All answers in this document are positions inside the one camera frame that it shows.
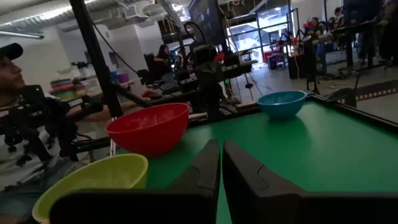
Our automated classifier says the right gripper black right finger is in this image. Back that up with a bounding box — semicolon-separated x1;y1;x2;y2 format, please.
223;139;306;224

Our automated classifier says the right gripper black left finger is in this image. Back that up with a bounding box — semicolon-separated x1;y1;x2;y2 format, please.
167;139;222;224

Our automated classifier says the teal plastic bowl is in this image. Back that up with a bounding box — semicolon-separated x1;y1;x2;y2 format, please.
256;90;308;120

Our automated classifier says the stack of colourful bowls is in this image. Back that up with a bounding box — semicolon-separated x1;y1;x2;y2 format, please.
49;78;79;101

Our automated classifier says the red plastic bowl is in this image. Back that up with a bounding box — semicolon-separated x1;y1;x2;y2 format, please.
105;102;190;158

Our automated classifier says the person's hand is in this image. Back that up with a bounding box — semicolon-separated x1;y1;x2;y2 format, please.
139;88;159;101

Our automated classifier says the yellow-green plastic bowl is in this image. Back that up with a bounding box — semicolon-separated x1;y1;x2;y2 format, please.
32;153;149;223

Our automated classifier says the person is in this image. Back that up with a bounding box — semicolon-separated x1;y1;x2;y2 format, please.
331;6;345;29
377;0;398;65
152;44;176;83
0;42;81;224
305;16;326;37

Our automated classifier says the black box on floor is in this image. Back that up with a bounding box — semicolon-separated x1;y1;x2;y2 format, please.
287;54;307;80

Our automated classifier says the black floor stand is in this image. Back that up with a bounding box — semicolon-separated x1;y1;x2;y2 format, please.
302;35;322;95

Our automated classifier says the black monitor screen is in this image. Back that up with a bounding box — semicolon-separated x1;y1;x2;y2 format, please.
187;0;226;47

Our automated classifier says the glass door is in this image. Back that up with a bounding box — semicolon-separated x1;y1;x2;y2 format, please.
228;4;294;64

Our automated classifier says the black workbench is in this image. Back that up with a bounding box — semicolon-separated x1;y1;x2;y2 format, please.
331;19;377;70

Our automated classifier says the fluorescent tube light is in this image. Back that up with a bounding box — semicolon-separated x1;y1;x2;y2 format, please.
0;30;45;40

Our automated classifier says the black thin cable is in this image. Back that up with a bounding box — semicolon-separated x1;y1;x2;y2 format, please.
89;17;139;75

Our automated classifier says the black frame post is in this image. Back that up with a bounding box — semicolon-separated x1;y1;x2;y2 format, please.
68;0;124;119

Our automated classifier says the striped floor cable cover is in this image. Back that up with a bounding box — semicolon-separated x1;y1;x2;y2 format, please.
337;79;398;104

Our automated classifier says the silver ceiling air duct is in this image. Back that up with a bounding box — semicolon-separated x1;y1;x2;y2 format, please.
0;0;170;30

